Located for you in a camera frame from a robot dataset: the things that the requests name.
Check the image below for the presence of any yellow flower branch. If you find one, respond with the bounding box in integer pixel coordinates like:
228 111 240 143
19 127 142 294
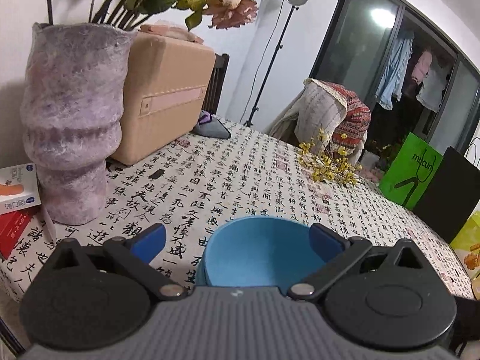
297 127 360 187

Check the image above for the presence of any calligraphy print tablecloth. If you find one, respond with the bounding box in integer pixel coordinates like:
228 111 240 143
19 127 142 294
0 114 478 304

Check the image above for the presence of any pink small suitcase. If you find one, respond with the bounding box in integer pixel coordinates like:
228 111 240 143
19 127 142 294
112 31 216 165

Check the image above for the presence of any light blue hanging shirt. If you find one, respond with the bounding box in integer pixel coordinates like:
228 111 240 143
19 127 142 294
375 30 415 111

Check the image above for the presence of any yellow-green snack box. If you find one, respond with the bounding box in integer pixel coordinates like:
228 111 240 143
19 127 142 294
450 211 480 280

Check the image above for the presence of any blue bowl top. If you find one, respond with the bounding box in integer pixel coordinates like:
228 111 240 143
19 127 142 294
195 216 326 294

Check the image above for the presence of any pink hanging garment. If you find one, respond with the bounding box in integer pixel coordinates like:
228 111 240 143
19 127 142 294
411 49 433 85

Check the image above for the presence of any chair with patterned blanket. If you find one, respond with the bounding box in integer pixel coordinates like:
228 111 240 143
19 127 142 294
266 78 371 165

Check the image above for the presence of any purple textured vase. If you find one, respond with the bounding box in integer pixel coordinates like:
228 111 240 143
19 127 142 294
20 23 137 225

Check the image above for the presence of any red box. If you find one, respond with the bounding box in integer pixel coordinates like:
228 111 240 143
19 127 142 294
0 205 39 259

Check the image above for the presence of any grey purple cloth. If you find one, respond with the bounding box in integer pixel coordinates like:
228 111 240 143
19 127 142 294
191 110 231 140

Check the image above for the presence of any white blue small box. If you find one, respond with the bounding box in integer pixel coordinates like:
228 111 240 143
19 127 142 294
0 163 41 215

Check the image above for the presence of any green mucun paper bag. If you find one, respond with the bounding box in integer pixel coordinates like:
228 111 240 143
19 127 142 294
379 133 443 211

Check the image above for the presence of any white hanging garment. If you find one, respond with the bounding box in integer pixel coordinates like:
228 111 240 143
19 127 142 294
416 61 450 113

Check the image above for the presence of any dark wooden chair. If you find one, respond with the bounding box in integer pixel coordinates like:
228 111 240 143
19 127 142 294
202 54 230 115

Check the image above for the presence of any black paper bag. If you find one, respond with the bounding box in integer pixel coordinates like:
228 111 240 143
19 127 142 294
412 147 480 243

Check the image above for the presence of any studio light on stand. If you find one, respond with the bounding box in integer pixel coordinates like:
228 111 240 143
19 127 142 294
243 0 308 128

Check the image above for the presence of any black sliding window frame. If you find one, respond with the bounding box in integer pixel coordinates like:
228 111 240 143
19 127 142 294
310 0 479 155

